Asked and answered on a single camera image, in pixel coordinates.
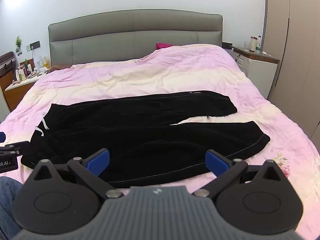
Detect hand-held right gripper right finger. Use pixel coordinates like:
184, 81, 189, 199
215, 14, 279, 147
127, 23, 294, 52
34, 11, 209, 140
192, 149, 295, 198

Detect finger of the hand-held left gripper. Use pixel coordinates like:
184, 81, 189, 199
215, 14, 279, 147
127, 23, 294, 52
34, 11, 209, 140
0, 131, 31, 156

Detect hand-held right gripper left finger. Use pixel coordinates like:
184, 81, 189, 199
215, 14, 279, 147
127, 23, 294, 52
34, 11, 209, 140
24, 148, 123, 199

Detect black pants with white drawstring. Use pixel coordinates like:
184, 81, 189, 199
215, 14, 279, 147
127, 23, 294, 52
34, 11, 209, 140
20, 90, 271, 188

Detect person's leg in jeans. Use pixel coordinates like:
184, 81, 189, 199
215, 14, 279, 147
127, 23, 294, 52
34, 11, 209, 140
0, 176, 25, 233

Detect group of cosmetic bottles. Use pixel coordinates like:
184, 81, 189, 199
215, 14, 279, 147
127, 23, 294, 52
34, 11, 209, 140
11, 58, 43, 83

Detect brown cloth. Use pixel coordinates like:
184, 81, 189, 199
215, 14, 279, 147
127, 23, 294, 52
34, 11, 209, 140
46, 64, 73, 73

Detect small potted plant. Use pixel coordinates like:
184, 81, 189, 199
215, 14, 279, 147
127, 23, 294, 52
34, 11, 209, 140
15, 35, 23, 56

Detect pink and cream blanket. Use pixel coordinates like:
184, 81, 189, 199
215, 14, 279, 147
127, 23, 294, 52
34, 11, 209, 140
0, 44, 320, 240

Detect grey padded headboard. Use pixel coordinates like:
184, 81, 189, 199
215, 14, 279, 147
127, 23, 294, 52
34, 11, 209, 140
48, 9, 223, 67

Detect beige wardrobe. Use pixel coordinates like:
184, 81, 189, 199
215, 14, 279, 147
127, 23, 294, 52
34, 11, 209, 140
262, 0, 320, 133

